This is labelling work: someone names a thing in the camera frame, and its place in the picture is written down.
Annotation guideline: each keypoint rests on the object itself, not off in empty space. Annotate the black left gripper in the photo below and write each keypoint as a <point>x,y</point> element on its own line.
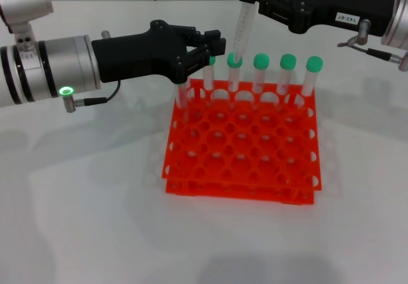
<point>137,57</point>

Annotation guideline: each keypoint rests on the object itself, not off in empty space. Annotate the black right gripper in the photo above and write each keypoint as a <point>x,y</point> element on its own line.
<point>325,3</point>

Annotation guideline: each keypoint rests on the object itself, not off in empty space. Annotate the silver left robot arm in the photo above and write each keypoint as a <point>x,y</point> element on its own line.
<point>48,70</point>

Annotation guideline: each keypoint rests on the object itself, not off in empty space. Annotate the orange test tube rack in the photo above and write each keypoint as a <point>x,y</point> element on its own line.
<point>242,197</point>

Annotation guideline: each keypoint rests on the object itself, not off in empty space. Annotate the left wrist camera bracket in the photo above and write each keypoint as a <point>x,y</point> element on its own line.
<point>25,43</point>

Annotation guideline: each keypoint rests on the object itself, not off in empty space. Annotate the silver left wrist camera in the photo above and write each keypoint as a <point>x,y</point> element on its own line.
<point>25,6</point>

